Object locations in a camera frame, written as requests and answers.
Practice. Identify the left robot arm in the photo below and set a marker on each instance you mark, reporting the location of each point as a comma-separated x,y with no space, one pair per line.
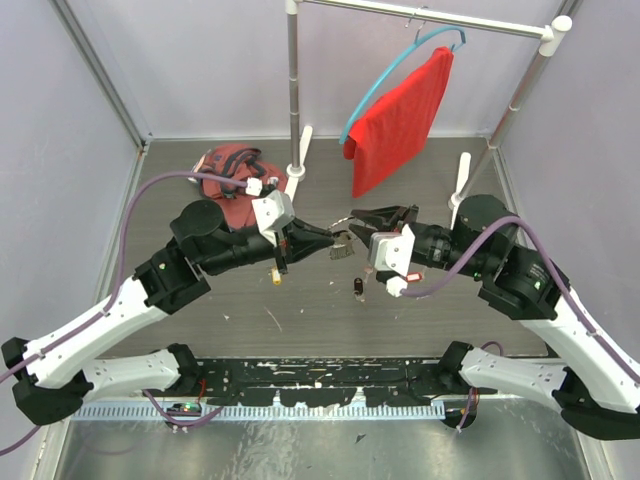
60,372

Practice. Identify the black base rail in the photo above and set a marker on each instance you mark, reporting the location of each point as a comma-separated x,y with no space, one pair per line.
320,382

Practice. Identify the crumpled maroon shirt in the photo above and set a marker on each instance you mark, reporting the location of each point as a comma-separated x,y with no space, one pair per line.
239,162

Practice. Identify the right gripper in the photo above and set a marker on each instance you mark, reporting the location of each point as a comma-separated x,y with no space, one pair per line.
388,216

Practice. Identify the teal clothes hanger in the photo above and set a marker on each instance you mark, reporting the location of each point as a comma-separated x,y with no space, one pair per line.
418,41

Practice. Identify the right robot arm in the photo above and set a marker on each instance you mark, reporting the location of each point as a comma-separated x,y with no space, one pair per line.
595,389

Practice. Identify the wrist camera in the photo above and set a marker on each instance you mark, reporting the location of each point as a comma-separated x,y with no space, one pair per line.
390,257
270,207

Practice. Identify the red cloth on hanger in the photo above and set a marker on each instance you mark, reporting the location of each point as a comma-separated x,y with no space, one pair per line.
396,127

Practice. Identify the metal keyring with keys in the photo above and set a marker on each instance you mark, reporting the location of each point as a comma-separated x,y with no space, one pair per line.
343,241

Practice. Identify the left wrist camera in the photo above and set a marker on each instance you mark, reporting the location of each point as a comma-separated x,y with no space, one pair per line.
270,207

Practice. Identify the red tag key right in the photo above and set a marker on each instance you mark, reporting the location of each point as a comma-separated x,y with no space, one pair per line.
414,277

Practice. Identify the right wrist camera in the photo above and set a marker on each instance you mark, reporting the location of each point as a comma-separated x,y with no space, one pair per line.
390,257

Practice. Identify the yellow tag key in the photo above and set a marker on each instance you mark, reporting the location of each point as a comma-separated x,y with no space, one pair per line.
276,276

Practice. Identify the black tag key right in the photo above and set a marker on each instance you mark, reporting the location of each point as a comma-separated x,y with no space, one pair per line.
358,289

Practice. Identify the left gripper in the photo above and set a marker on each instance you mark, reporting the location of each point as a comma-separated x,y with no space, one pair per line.
298,241

